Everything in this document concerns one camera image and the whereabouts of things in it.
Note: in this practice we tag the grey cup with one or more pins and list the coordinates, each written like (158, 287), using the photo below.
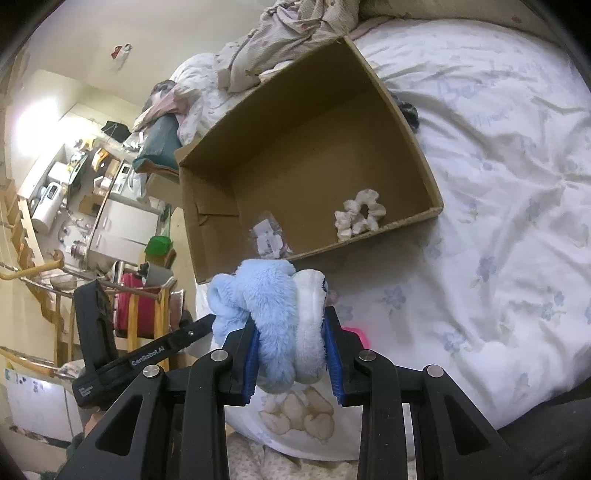
(158, 275)

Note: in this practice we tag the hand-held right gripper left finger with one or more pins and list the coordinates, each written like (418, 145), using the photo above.
(250, 364)

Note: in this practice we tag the blue and white plush toy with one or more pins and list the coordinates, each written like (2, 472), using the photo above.
(272, 314)

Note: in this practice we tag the red suitcase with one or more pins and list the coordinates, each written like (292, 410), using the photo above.
(131, 304)

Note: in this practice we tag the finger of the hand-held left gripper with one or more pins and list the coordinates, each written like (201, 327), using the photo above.
(196, 330)

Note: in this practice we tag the white appliance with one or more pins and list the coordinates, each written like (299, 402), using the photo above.
(46, 207)

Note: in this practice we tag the green plastic container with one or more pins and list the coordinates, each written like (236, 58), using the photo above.
(158, 246)

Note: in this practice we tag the clear plastic packet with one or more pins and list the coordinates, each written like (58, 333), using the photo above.
(270, 237)

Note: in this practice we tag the pink cloth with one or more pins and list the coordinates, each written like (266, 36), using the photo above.
(168, 99)

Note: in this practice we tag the crumpled beige floral blanket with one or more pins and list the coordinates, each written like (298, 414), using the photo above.
(281, 41)

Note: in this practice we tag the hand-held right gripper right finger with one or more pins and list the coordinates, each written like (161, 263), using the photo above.
(333, 364)

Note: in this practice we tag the dark patterned scrunchie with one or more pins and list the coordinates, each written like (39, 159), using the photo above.
(408, 113)

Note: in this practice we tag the white floral duvet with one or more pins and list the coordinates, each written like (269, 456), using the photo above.
(485, 194)

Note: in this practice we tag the teal pillow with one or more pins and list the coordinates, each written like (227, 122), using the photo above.
(159, 141)

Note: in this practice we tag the white floral scrunchie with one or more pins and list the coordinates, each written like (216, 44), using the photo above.
(360, 214)

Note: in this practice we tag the red and white wall hook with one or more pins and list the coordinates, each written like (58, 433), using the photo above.
(121, 50)

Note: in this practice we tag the pink round object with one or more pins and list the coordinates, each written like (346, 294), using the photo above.
(358, 336)

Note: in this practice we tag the dark cloth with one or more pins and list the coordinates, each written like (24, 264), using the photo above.
(549, 438)

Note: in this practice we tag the brown cardboard box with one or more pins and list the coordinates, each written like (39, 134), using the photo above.
(314, 152)

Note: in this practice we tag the bear print pillow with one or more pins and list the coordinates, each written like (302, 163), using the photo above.
(295, 415)

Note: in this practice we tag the white drawer cabinet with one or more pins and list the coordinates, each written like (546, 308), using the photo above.
(122, 226)

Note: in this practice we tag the white board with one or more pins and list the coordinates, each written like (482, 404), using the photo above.
(37, 406)

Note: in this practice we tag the wooden stair railing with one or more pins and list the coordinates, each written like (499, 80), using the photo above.
(32, 272)

